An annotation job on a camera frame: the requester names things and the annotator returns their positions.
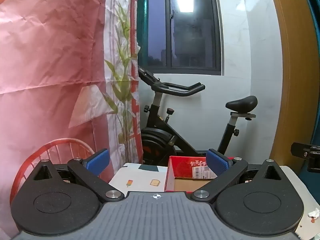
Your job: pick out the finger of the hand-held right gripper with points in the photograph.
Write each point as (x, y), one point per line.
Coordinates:
(300, 150)

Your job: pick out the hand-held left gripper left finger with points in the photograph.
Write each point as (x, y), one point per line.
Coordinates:
(96, 162)

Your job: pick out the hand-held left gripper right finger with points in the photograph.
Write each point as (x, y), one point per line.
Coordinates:
(218, 163)

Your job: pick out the red strawberry print cardboard box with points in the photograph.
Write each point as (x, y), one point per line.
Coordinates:
(181, 167)

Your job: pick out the crumpled white tissue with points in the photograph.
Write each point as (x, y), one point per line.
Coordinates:
(314, 213)

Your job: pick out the black exercise bike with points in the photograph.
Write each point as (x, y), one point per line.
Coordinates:
(162, 135)

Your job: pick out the dark framed window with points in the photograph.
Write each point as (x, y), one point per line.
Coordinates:
(192, 37)

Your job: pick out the wooden door frame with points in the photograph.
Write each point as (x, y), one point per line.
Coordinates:
(292, 67)

